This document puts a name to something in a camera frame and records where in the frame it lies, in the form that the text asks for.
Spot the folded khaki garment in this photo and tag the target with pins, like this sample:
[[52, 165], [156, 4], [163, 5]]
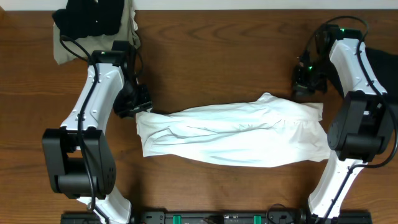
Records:
[[66, 52]]

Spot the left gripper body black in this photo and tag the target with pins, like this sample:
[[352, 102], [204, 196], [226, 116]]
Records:
[[137, 107]]

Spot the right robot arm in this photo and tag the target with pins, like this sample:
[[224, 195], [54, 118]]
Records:
[[366, 79]]

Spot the folded black garment on stack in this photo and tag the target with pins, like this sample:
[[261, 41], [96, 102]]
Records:
[[83, 18]]

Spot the white t-shirt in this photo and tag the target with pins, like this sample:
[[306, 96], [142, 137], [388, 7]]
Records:
[[268, 132]]

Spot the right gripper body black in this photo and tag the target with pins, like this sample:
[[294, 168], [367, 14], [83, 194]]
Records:
[[314, 78]]

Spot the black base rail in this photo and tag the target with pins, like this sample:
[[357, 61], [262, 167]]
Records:
[[276, 215]]

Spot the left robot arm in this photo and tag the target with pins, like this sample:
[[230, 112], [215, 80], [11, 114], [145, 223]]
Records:
[[79, 161]]

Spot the black garment right edge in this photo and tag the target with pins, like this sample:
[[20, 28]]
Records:
[[384, 66]]

